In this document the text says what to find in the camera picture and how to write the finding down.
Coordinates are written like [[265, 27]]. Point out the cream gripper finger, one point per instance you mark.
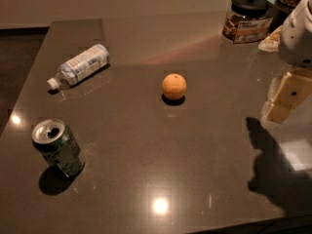
[[287, 91]]

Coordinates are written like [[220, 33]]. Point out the green soda can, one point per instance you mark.
[[59, 147]]

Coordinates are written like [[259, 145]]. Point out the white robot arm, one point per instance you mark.
[[295, 45]]

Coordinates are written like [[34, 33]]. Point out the clear plastic water bottle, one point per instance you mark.
[[80, 67]]

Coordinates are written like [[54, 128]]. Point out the crumpled snack wrapper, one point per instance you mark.
[[271, 42]]

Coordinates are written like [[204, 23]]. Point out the glass jar with black lid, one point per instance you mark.
[[247, 21]]

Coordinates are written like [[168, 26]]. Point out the orange fruit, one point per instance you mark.
[[174, 86]]

